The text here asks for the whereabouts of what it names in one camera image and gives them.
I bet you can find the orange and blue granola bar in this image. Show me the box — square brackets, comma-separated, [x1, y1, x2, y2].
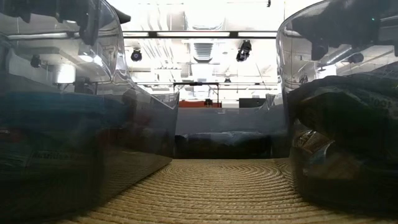
[287, 62, 398, 162]

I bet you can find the black hanging spotlight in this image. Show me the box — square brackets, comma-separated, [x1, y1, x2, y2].
[130, 47, 144, 63]
[235, 39, 253, 63]

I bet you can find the round woven straw placemat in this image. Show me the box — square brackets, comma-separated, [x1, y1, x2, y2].
[55, 157, 398, 224]

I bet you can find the silver ventilation duct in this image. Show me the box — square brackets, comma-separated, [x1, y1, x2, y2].
[186, 0, 228, 63]

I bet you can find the clear grey plastic tray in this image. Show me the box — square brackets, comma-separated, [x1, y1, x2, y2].
[172, 93, 290, 159]
[0, 0, 180, 218]
[275, 0, 398, 215]

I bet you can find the orange partition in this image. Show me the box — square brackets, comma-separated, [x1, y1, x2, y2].
[178, 100, 222, 108]

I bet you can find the blue striped snack packet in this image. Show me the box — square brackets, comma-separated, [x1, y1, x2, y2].
[292, 129, 398, 200]

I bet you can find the black monitor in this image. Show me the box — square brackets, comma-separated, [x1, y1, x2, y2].
[238, 98, 267, 108]

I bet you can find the long ceiling light strip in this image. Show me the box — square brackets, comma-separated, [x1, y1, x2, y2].
[123, 30, 277, 40]

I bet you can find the black metal gantry frame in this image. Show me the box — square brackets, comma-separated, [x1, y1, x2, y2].
[172, 82, 220, 107]

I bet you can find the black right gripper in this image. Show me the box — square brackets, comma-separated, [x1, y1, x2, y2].
[290, 0, 398, 62]

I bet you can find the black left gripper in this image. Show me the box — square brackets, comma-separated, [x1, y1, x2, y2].
[55, 0, 132, 47]

